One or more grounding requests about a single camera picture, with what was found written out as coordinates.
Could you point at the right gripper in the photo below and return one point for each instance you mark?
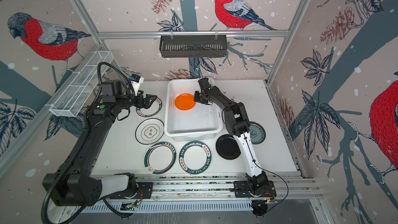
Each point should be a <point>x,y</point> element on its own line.
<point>197,97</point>

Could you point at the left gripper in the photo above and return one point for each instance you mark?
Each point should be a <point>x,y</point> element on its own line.
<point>140,103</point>

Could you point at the orange plate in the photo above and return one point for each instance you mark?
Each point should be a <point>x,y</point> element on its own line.
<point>185,102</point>

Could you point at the white plate green lettered rim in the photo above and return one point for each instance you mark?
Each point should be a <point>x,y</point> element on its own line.
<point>195,157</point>

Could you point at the blue floral green plate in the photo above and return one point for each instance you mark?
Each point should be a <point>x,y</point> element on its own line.
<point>257,133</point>

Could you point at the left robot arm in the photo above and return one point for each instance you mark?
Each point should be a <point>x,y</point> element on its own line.
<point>72,184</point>

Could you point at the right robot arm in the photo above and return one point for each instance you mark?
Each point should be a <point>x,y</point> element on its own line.
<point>237,123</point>

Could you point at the white plastic bin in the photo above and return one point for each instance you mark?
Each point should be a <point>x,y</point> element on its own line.
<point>203,122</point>

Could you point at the white plate dark lettered rim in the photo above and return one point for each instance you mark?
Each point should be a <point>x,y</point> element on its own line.
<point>152,111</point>

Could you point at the white plate black line pattern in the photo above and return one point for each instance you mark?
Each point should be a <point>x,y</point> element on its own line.
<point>149,131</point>

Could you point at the white plate green red rim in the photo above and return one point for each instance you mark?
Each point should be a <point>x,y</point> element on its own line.
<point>159,158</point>

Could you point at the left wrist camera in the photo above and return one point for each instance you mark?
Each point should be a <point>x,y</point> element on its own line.
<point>136,81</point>

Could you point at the black wall basket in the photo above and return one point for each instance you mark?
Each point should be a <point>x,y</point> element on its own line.
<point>193,46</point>

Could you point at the white wire mesh basket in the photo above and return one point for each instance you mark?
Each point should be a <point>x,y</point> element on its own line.
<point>73,98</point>

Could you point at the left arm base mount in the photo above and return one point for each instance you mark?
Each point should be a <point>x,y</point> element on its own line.
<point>140,191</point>

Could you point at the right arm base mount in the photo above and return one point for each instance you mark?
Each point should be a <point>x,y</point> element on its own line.
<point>247,189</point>

